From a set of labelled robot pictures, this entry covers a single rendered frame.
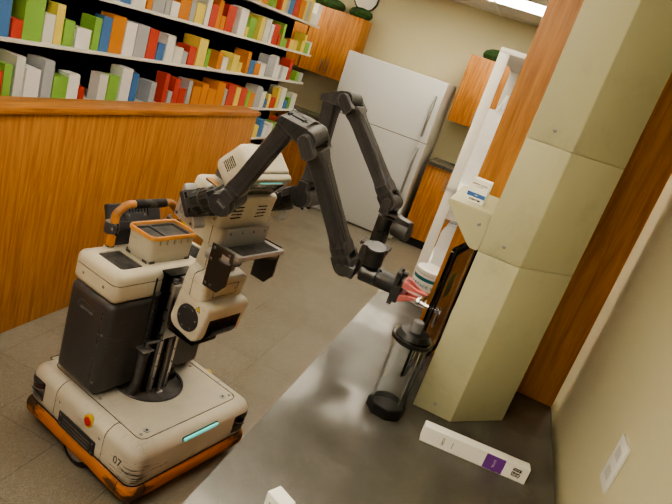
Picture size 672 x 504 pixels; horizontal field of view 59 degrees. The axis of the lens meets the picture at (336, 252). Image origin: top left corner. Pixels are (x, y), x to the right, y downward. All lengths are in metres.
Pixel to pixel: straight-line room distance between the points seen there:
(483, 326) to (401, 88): 5.12
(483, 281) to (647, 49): 0.65
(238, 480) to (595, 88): 1.14
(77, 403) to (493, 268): 1.64
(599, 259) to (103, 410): 1.80
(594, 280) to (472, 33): 5.46
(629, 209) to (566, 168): 0.44
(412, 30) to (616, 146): 5.80
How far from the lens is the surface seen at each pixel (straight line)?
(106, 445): 2.39
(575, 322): 1.96
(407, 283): 1.67
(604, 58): 1.50
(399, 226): 1.98
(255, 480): 1.26
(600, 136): 1.54
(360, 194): 6.68
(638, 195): 1.89
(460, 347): 1.60
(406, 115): 6.50
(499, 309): 1.56
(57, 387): 2.56
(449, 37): 7.17
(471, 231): 1.52
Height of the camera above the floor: 1.76
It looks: 18 degrees down
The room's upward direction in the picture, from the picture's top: 19 degrees clockwise
